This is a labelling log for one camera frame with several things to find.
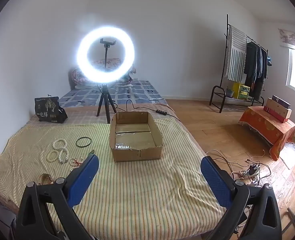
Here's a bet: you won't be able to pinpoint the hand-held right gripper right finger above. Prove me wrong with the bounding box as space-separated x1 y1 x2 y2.
200 156 283 240

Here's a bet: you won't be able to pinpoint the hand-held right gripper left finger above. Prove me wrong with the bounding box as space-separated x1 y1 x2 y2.
15 154 99 240

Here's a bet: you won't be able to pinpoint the single white pearl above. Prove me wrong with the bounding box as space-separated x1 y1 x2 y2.
69 156 84 172

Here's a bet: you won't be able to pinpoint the pearl bracelet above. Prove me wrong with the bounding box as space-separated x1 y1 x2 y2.
53 139 68 149
47 150 60 162
57 149 70 164

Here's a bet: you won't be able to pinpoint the cardboard box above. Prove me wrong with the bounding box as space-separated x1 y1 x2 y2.
109 111 163 162

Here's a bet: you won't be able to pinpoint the white power strip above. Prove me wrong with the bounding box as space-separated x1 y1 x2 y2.
246 164 260 178

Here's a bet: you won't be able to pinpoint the dark green bangle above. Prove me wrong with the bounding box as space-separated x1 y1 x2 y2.
75 136 92 147

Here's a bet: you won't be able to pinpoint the yellow striped blanket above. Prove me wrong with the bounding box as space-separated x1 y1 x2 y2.
0 119 228 240

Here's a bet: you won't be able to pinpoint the orange cloth covered table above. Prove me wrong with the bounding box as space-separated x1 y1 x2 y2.
239 106 295 161

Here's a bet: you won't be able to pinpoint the black printed bag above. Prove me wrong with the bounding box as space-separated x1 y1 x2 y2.
34 95 68 124

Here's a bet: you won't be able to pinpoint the black tripod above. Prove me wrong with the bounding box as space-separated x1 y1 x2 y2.
96 84 118 124

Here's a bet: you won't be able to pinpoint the red box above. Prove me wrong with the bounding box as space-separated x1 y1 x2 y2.
263 106 289 123

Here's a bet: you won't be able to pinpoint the yellow crate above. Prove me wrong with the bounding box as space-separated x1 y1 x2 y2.
233 82 251 99

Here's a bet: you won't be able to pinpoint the beige box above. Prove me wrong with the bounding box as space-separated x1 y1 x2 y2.
266 98 292 119

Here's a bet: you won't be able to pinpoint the blue patterned bedsheet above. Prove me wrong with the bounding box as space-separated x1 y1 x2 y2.
59 79 168 108

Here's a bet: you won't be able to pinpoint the dark blue box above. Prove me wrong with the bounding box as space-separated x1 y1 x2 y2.
272 95 291 110

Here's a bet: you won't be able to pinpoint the dark hanging clothes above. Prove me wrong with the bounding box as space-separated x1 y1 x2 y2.
244 41 268 100

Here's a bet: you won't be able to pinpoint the folded floral quilt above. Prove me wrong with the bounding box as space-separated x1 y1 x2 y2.
71 58 136 87

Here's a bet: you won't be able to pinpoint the striped hanging towel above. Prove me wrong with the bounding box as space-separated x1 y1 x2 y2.
224 26 248 83

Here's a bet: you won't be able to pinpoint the black phone holder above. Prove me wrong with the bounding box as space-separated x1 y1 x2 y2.
100 38 116 77

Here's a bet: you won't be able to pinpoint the black clothes rack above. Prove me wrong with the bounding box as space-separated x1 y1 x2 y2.
210 14 269 113

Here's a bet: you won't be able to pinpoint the tangled floor cables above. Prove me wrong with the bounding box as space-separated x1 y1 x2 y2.
205 149 273 188

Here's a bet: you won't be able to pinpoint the black cable with switch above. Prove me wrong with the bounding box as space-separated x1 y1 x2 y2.
112 99 183 123

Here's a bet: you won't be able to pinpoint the white ring light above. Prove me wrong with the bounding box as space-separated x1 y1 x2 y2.
77 25 136 84

